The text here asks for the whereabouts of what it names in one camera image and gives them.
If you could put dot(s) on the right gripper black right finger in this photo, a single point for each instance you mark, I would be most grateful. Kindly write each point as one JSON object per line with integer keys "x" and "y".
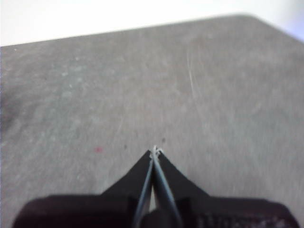
{"x": 213, "y": 213}

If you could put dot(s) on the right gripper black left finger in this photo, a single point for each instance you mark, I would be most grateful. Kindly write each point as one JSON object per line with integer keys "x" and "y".
{"x": 95, "y": 211}

